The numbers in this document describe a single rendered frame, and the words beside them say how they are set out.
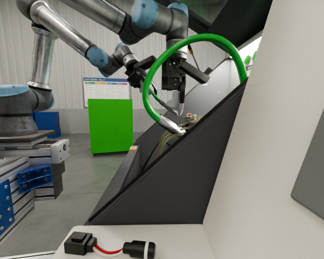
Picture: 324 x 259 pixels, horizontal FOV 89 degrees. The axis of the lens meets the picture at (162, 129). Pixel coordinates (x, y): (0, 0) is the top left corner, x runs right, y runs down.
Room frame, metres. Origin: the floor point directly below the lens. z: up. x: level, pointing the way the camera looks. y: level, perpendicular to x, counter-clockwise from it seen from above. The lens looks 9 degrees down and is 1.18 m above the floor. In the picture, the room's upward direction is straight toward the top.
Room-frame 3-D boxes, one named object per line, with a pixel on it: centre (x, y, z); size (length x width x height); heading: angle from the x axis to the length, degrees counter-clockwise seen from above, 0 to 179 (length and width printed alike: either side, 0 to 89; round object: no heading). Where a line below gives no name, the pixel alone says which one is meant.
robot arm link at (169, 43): (0.60, -0.05, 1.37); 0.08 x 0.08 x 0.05
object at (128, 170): (0.60, 0.14, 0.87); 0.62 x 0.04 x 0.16; 2
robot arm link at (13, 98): (0.78, 0.68, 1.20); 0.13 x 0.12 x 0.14; 179
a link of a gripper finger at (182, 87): (0.59, -0.07, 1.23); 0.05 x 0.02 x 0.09; 2
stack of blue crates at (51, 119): (5.72, 4.36, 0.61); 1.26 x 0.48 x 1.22; 99
